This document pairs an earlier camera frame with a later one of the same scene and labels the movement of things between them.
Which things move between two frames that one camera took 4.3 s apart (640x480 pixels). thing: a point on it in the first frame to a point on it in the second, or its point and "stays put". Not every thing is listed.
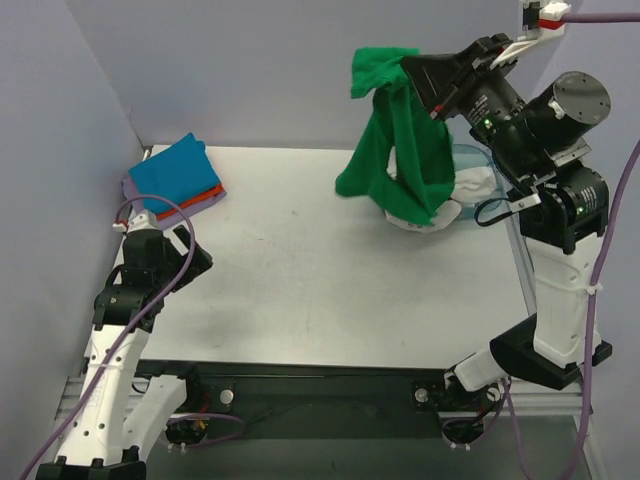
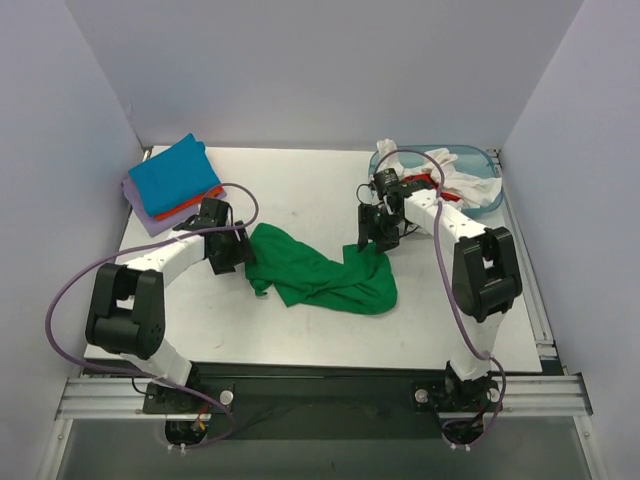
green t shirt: [403, 163] to [365, 283]
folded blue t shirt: [177, 174] stays put
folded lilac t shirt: [163, 221] stays put
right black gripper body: [461, 86] to [376, 232]
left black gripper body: [167, 267] to [228, 255]
